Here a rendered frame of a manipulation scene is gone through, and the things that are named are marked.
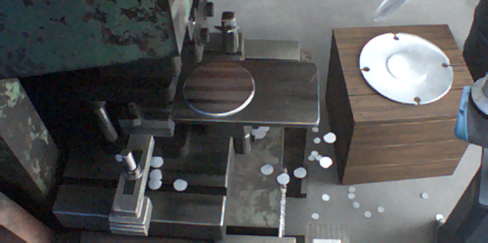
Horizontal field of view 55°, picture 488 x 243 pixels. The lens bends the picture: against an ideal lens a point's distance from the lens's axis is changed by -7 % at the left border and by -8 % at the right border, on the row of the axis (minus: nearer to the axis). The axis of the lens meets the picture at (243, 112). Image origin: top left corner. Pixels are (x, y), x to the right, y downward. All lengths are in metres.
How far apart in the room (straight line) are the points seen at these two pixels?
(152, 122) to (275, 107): 0.21
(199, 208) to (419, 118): 0.79
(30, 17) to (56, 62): 0.07
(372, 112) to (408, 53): 0.27
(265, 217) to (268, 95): 0.21
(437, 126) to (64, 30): 1.16
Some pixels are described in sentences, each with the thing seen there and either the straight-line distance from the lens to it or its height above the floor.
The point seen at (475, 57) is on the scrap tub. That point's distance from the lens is 1.86.
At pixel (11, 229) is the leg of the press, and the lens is 0.93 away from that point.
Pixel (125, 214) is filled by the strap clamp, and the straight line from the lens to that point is 0.81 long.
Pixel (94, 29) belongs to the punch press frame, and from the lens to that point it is 0.55.
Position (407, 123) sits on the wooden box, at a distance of 1.44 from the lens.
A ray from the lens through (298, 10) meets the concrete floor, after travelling 2.23.
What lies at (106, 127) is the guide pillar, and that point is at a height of 0.78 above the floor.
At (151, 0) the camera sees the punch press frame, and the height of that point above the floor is 1.14.
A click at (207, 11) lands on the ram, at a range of 0.79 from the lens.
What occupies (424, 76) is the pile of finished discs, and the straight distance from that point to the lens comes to 1.54.
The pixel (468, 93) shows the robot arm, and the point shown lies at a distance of 1.09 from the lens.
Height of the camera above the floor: 1.44
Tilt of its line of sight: 52 degrees down
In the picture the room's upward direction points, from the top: 4 degrees counter-clockwise
